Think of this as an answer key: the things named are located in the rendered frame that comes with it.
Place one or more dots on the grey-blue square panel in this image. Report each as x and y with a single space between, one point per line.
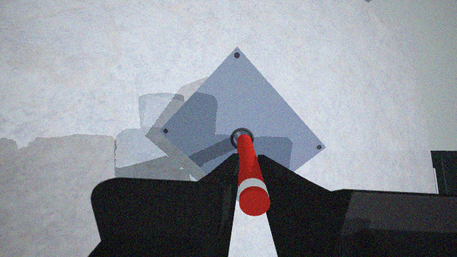
236 99

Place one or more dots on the red peg with white band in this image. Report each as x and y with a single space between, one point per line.
252 192

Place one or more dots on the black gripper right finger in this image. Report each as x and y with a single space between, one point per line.
307 220

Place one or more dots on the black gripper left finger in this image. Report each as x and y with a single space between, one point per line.
202 209

